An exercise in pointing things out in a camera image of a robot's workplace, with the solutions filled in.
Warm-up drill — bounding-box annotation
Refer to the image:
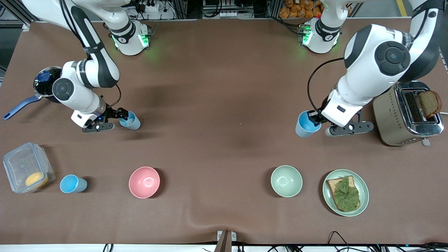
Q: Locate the green lettuce leaf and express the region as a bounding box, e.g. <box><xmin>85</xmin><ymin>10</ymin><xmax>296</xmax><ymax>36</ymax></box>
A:
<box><xmin>332</xmin><ymin>176</ymin><xmax>360</xmax><ymax>212</ymax></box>

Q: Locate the black looped cable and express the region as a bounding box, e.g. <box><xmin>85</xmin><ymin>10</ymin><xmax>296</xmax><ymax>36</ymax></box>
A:
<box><xmin>327</xmin><ymin>231</ymin><xmax>350</xmax><ymax>252</ymax></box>

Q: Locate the pink bowl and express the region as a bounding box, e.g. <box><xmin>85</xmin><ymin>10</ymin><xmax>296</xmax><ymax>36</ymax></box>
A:
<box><xmin>128</xmin><ymin>166</ymin><xmax>161</xmax><ymax>199</ymax></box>

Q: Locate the green plate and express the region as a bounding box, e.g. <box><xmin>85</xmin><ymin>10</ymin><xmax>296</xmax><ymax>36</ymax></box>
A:
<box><xmin>322</xmin><ymin>169</ymin><xmax>369</xmax><ymax>217</ymax></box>

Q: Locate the orange bag of buns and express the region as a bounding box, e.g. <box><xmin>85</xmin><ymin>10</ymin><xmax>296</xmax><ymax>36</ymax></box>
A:
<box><xmin>279</xmin><ymin>0</ymin><xmax>322</xmax><ymax>19</ymax></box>

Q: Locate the power strip with plugs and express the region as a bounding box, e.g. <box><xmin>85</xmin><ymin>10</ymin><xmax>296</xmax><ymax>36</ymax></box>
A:
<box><xmin>135</xmin><ymin>0</ymin><xmax>161</xmax><ymax>13</ymax></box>

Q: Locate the black saucepan with blue handle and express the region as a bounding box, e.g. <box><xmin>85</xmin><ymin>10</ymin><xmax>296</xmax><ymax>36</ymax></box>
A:
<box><xmin>3</xmin><ymin>66</ymin><xmax>63</xmax><ymax>120</ymax></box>

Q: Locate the yellow round food piece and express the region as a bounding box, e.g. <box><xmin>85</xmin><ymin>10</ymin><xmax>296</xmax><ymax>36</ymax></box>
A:
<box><xmin>25</xmin><ymin>171</ymin><xmax>49</xmax><ymax>188</ymax></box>

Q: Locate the green bowl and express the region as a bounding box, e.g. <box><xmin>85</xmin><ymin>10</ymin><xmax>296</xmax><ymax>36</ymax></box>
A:
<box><xmin>271</xmin><ymin>165</ymin><xmax>303</xmax><ymax>198</ymax></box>

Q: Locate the aluminium frame profile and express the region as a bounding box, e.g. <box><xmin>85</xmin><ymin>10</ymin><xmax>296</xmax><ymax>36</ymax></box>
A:
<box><xmin>0</xmin><ymin>0</ymin><xmax>32</xmax><ymax>30</ymax></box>

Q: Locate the metal table bracket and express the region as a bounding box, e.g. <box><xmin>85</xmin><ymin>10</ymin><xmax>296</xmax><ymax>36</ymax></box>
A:
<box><xmin>214</xmin><ymin>230</ymin><xmax>237</xmax><ymax>252</ymax></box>

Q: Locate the blue cup with white ball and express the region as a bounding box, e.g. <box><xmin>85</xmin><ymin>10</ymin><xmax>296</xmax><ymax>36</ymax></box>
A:
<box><xmin>119</xmin><ymin>111</ymin><xmax>141</xmax><ymax>131</ymax></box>

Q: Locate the brown bread slice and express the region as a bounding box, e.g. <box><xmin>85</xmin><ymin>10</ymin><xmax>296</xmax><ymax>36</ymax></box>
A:
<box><xmin>418</xmin><ymin>90</ymin><xmax>442</xmax><ymax>118</ymax></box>

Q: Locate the blue plastic cup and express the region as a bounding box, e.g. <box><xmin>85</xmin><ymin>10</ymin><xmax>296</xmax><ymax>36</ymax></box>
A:
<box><xmin>295</xmin><ymin>111</ymin><xmax>322</xmax><ymax>138</ymax></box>
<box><xmin>59</xmin><ymin>174</ymin><xmax>88</xmax><ymax>194</ymax></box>

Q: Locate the silver toaster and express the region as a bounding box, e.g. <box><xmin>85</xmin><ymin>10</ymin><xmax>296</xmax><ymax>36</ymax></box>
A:
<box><xmin>372</xmin><ymin>81</ymin><xmax>445</xmax><ymax>147</ymax></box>

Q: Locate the toast slice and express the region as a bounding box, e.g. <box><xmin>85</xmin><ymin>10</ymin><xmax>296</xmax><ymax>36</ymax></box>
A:
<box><xmin>326</xmin><ymin>176</ymin><xmax>361</xmax><ymax>212</ymax></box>

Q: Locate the clear plastic food container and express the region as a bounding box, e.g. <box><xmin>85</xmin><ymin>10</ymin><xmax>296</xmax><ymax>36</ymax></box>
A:
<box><xmin>3</xmin><ymin>142</ymin><xmax>56</xmax><ymax>194</ymax></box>

